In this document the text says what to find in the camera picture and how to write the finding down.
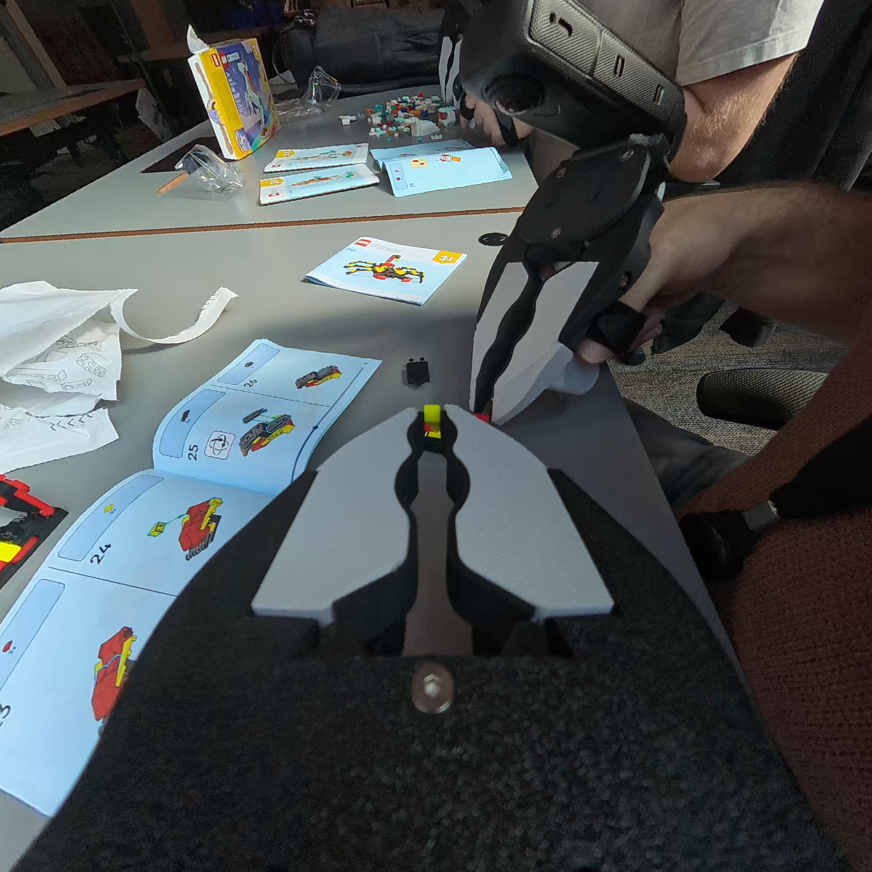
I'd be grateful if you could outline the brown fabric chair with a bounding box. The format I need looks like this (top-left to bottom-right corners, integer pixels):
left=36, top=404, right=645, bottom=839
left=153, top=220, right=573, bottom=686
left=678, top=339, right=872, bottom=872

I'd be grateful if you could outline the pile of small coloured bricks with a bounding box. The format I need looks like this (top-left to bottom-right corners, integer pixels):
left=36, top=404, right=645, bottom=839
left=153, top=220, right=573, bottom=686
left=338, top=91, right=461, bottom=144

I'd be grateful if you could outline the another person's forearm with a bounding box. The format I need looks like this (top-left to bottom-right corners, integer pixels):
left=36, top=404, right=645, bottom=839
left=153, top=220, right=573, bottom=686
left=671, top=51, right=799, bottom=184

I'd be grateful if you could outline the person's right hand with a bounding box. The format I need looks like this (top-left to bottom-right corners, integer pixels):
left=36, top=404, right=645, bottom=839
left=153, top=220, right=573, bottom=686
left=574, top=199, right=697, bottom=365

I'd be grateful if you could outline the large red black brick model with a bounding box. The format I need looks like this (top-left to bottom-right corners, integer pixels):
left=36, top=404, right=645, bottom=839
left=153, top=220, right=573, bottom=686
left=0, top=473, right=69, bottom=588

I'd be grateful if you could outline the dark bag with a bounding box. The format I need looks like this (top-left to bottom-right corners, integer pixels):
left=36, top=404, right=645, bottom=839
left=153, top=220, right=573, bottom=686
left=278, top=5, right=448, bottom=87

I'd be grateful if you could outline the torn white paper bag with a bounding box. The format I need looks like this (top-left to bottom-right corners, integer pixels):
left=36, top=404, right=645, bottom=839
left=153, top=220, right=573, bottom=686
left=0, top=281, right=239, bottom=475

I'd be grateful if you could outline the clear plastic bag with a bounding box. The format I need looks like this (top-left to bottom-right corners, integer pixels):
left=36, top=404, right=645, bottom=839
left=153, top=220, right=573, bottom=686
left=275, top=65, right=342, bottom=124
left=175, top=144, right=245, bottom=199

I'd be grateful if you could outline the open blue instruction booklet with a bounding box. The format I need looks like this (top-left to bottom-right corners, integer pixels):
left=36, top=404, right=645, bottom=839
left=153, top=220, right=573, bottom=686
left=0, top=338, right=382, bottom=818

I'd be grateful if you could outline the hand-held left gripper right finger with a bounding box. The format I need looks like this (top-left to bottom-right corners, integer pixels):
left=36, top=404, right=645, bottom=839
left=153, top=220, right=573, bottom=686
left=444, top=405, right=615, bottom=626

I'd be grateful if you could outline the person's right forearm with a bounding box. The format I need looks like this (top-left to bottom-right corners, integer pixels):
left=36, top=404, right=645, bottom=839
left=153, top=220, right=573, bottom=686
left=687, top=180, right=872, bottom=329

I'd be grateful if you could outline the blue booklet with spider picture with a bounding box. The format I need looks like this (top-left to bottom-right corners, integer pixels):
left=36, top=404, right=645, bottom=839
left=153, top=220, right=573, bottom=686
left=304, top=236, right=469, bottom=306

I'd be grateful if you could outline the wooden table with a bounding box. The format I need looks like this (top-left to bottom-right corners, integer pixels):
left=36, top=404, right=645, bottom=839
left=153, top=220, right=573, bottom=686
left=0, top=78, right=148, bottom=139

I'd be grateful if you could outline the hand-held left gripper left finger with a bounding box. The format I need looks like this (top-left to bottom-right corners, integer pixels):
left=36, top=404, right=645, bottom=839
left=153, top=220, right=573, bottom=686
left=251, top=406, right=422, bottom=626

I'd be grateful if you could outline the yellow toy box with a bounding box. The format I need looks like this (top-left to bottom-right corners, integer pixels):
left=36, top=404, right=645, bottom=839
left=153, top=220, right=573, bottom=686
left=187, top=26, right=281, bottom=162

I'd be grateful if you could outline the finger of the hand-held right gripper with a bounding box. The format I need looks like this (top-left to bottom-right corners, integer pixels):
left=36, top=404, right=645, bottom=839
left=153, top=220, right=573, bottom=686
left=469, top=244, right=546, bottom=413
left=487, top=261, right=602, bottom=426

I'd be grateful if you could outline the open pale blue booklet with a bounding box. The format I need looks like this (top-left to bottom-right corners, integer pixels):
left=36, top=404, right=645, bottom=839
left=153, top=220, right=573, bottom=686
left=369, top=139, right=514, bottom=199

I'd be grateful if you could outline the person's grey trouser leg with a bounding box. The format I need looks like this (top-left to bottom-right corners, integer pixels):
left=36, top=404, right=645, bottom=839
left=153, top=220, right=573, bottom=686
left=623, top=401, right=752, bottom=513

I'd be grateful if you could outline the white instruction booklet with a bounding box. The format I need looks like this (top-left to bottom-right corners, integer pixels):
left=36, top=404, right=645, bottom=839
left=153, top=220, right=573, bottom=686
left=263, top=142, right=370, bottom=174
left=258, top=163, right=381, bottom=206

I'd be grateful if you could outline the grey desk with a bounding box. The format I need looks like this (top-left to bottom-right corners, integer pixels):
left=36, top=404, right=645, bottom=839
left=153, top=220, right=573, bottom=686
left=0, top=68, right=540, bottom=241
left=0, top=210, right=745, bottom=872

